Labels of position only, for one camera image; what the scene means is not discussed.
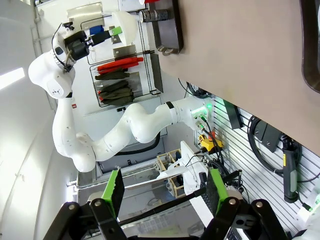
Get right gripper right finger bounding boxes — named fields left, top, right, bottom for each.
left=199, top=168, right=288, bottom=240

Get white flat panel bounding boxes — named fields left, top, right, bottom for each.
left=156, top=140, right=210, bottom=197

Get dark grey handled tray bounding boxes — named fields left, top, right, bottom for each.
left=151, top=0, right=185, bottom=56
left=298, top=0, right=320, bottom=95

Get grey slatted wall panel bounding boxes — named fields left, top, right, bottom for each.
left=193, top=86, right=320, bottom=236

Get wooden crate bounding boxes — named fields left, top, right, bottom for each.
left=156, top=148, right=186, bottom=199

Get grey speckled drink can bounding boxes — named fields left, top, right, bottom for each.
left=138, top=9, right=170, bottom=24

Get red silicone utensil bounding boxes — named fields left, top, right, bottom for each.
left=96, top=56, right=145, bottom=74

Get black coiled cable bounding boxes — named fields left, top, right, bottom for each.
left=246, top=115, right=305, bottom=177

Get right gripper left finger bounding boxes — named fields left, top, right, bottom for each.
left=43, top=168, right=128, bottom=240

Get small olive cloth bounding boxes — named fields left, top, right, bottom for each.
left=94, top=67, right=130, bottom=81

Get dark green utensils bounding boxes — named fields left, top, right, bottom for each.
left=98, top=80, right=135, bottom=106

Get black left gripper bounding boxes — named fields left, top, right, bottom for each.
left=63, top=26, right=123, bottom=61

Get black wire rack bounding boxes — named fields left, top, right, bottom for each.
left=79, top=14, right=165, bottom=109

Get black table bracket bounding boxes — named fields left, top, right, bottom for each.
left=225, top=99, right=245, bottom=130
left=254, top=119, right=284, bottom=154

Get black ribbed hose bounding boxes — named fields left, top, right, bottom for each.
left=119, top=131, right=164, bottom=156

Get blue cloth on rack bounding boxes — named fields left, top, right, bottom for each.
left=89, top=25, right=105, bottom=36

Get yellow emergency stop box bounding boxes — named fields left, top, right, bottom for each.
left=198, top=133, right=224, bottom=154

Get black grey enabling handset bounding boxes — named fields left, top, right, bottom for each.
left=281, top=134, right=304, bottom=204

